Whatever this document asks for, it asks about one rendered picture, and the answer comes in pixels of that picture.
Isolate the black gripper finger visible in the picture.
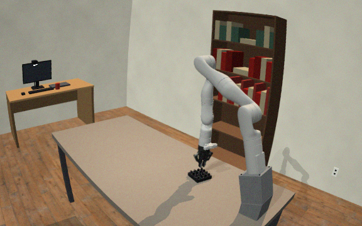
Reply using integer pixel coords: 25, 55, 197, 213
194, 153, 204, 168
202, 151, 213, 167

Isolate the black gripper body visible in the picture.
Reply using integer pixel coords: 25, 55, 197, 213
197, 145, 210, 158

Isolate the black knob box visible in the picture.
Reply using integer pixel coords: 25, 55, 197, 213
188, 168, 212, 183

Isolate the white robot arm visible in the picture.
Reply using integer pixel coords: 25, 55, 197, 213
194, 55, 266, 175

